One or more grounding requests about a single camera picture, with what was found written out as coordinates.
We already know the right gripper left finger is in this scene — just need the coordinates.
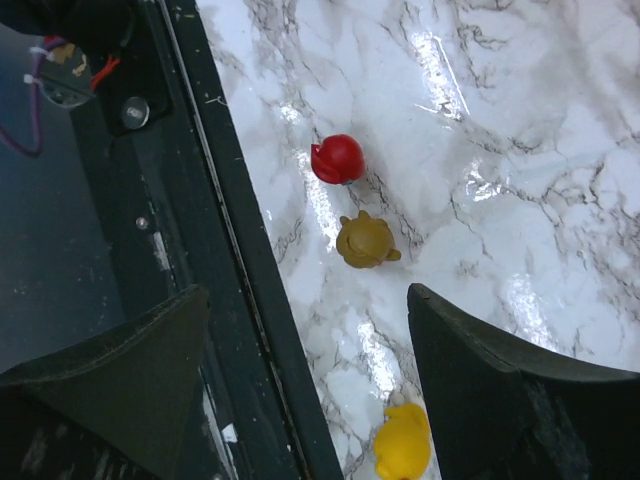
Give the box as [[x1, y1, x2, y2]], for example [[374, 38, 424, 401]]
[[1, 285, 209, 479]]

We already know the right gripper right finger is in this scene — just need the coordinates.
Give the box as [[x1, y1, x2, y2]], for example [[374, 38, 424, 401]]
[[407, 283, 639, 479]]

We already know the olive brown toy figure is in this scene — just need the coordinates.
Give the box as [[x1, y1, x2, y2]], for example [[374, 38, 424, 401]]
[[336, 210, 402, 269]]

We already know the yellow duck toy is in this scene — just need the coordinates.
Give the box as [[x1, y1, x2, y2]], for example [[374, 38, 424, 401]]
[[373, 392, 432, 480]]

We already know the red round toy figure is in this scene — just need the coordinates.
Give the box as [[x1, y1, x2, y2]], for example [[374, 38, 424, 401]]
[[311, 134, 365, 185]]

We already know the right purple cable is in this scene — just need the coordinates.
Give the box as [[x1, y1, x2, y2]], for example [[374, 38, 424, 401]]
[[0, 44, 66, 159]]

